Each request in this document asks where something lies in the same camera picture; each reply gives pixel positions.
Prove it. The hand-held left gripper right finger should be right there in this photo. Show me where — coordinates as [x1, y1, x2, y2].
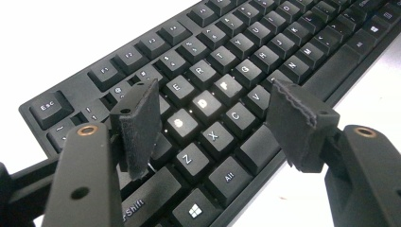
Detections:
[265, 79, 401, 227]

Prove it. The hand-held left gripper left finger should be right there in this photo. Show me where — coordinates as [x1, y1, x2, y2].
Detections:
[42, 79, 163, 227]

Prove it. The black computer keyboard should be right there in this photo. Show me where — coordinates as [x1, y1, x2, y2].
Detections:
[18, 0, 401, 227]

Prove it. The white board table cover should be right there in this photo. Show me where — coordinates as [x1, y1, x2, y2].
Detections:
[0, 0, 401, 227]

